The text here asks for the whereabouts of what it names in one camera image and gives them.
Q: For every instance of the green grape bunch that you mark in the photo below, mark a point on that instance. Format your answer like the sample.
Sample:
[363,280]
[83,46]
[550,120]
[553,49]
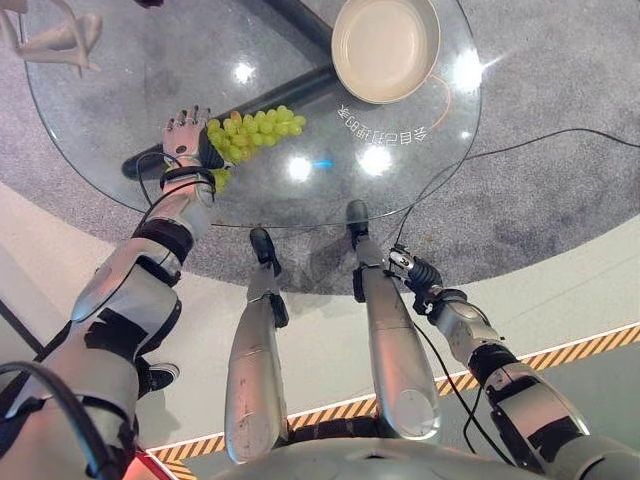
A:
[260,131]

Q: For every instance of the silver robot torso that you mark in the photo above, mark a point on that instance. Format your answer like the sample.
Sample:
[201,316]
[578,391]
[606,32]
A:
[400,462]

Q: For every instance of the black table base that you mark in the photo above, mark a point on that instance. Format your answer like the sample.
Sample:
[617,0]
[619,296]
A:
[300,90]

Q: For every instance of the cream round plate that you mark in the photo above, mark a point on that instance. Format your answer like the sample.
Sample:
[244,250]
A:
[382,47]

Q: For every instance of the yellow black hazard tape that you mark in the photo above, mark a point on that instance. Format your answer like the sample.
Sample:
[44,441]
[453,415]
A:
[575,350]

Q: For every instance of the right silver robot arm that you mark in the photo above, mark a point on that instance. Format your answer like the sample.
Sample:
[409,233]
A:
[505,372]

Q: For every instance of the left silver robot leg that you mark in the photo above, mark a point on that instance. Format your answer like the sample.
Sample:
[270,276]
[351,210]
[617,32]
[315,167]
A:
[255,360]

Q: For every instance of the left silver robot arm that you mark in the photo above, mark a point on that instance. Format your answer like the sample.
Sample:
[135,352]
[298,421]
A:
[120,295]

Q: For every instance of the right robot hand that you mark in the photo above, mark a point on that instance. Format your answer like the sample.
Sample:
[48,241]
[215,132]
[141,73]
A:
[422,272]

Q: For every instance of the grey round carpet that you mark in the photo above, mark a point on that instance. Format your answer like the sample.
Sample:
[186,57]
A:
[550,200]

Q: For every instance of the right silver robot leg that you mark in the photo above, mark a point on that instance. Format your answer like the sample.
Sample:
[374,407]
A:
[395,345]

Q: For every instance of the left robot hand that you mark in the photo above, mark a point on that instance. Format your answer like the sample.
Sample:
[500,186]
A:
[185,137]

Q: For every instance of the person's black sneaker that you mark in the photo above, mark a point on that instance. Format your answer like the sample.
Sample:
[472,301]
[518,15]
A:
[159,375]

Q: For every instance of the beige sculpture figure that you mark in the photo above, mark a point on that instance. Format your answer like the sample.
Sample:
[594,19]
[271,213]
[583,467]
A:
[60,42]

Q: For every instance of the silver robot leg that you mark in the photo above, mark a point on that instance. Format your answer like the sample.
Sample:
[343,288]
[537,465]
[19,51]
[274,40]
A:
[255,360]
[395,345]

